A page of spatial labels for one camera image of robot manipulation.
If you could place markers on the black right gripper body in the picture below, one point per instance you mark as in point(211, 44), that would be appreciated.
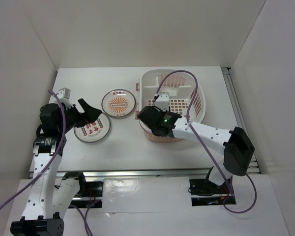
point(158, 109)

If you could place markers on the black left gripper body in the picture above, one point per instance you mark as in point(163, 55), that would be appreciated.
point(73, 117)

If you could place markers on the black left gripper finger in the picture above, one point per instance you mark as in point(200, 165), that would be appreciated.
point(80, 122)
point(90, 113)

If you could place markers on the red character white plate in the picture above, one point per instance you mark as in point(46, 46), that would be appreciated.
point(94, 132)

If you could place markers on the orange sunburst plate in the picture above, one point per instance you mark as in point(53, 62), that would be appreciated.
point(118, 103)

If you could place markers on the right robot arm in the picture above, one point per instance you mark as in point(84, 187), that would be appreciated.
point(234, 145)

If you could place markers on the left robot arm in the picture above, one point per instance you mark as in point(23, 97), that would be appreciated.
point(44, 211)

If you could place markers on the white and pink dish rack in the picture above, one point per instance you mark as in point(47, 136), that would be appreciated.
point(182, 91)

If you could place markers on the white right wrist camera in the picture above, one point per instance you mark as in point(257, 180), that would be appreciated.
point(162, 101)

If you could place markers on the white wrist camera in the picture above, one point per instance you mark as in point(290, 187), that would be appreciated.
point(162, 101)
point(64, 95)

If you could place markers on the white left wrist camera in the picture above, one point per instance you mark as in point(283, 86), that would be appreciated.
point(64, 95)

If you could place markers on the aluminium front rail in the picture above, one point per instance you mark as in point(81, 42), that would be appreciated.
point(93, 175)

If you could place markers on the aluminium rail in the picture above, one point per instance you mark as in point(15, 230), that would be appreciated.
point(93, 175)
point(253, 166)

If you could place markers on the aluminium right side rail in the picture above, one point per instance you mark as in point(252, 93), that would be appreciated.
point(253, 166)

